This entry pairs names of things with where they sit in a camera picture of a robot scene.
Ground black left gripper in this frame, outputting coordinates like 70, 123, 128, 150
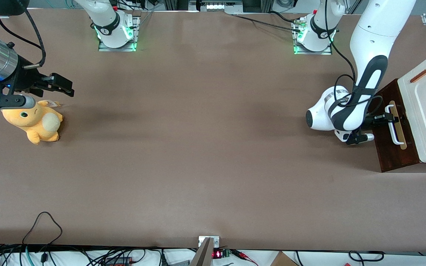
361, 113, 400, 131

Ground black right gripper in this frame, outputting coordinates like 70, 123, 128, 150
8, 55, 75, 98

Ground white drawer handle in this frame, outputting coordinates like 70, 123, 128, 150
384, 105, 405, 145

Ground dark wood drawer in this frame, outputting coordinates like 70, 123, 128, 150
366, 78, 421, 173

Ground yellow plush toy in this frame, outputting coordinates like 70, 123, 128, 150
1, 100, 64, 145

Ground brown cardboard piece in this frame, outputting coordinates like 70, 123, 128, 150
270, 251, 299, 266

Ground white lit box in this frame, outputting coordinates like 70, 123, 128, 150
200, 0, 244, 12

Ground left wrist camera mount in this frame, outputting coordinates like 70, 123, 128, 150
346, 132, 375, 146

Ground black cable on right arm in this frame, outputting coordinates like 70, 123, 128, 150
0, 9, 47, 69

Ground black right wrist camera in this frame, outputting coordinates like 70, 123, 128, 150
0, 94, 37, 110

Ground copper bar handle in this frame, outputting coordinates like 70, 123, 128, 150
409, 64, 426, 83

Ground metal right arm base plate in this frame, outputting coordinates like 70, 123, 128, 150
98, 16, 141, 52

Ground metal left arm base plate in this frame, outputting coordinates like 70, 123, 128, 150
292, 17, 334, 56

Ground black looped cable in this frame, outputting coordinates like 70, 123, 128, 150
22, 211, 63, 247

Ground black oval cable loop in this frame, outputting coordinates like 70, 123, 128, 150
348, 250, 386, 263

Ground black cable on table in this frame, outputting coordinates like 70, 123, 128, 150
231, 12, 303, 33

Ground red wires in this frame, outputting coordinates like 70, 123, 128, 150
231, 249, 258, 266

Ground metal table edge bracket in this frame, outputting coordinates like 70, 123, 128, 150
190, 236, 220, 266

